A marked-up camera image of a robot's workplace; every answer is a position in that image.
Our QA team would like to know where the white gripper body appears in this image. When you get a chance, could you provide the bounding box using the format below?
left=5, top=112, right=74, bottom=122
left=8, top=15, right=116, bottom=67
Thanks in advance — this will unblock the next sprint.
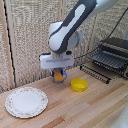
left=39, top=52, right=76, bottom=71

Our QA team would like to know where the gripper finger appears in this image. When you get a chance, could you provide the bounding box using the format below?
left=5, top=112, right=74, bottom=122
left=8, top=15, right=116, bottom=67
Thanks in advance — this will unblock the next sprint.
left=61, top=67, right=67, bottom=76
left=51, top=68, right=56, bottom=76

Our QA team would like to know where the orange bread slice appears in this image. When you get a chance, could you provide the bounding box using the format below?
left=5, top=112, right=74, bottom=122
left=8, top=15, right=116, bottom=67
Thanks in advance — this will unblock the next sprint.
left=53, top=68, right=65, bottom=83

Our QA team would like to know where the blue plastic cup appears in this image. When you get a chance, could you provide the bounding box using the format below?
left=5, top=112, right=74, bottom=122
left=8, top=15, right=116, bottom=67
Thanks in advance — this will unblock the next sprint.
left=52, top=68, right=69, bottom=84

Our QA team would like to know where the yellow plastic bowl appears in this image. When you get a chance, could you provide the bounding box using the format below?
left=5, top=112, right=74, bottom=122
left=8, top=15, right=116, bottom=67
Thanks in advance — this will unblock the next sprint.
left=70, top=77, right=89, bottom=93

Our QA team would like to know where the woven folding screen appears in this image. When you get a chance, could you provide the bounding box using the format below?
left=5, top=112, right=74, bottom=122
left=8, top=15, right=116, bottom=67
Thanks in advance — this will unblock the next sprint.
left=0, top=0, right=128, bottom=93

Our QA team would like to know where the white floral rim plate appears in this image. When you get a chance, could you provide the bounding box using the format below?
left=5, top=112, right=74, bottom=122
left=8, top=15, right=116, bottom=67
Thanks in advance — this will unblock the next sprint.
left=4, top=86, right=49, bottom=120

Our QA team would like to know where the ribbed metal baking tray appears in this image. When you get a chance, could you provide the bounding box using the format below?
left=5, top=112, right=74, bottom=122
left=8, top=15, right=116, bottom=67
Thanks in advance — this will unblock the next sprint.
left=91, top=50, right=127, bottom=73

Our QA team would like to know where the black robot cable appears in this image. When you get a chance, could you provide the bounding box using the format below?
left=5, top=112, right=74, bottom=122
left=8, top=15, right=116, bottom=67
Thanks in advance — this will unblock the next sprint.
left=73, top=6, right=128, bottom=61

